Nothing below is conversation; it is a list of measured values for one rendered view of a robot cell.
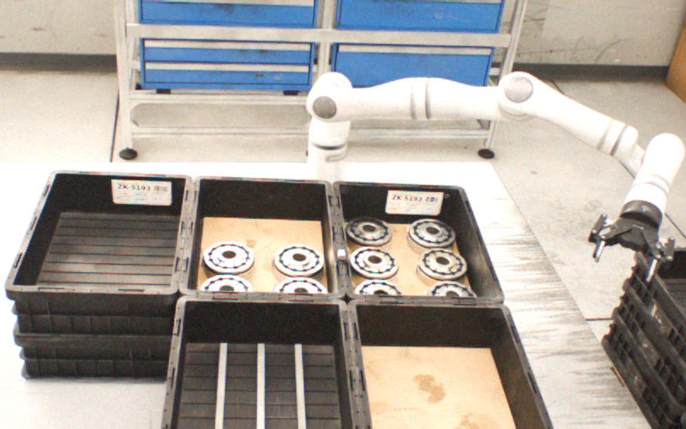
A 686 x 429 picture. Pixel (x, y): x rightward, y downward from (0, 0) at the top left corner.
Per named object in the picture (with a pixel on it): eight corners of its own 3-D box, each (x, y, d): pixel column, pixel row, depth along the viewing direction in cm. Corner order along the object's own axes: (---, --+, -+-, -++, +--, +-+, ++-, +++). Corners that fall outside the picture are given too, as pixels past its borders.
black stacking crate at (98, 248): (57, 215, 178) (52, 171, 172) (193, 220, 182) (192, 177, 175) (11, 340, 146) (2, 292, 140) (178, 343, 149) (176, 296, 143)
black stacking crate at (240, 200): (195, 220, 182) (194, 177, 175) (326, 225, 185) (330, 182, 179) (180, 343, 149) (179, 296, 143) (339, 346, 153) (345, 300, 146)
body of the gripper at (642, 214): (625, 191, 152) (612, 224, 146) (671, 206, 149) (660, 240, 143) (615, 217, 157) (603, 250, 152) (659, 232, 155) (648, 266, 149)
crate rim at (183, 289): (194, 184, 176) (194, 174, 175) (330, 189, 180) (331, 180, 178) (178, 305, 144) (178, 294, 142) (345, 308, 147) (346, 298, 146)
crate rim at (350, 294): (330, 189, 180) (331, 180, 178) (461, 194, 183) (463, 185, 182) (345, 308, 147) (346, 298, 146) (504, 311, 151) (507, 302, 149)
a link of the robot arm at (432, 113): (541, 86, 178) (426, 87, 184) (542, 70, 169) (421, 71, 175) (540, 126, 176) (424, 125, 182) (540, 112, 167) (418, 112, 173)
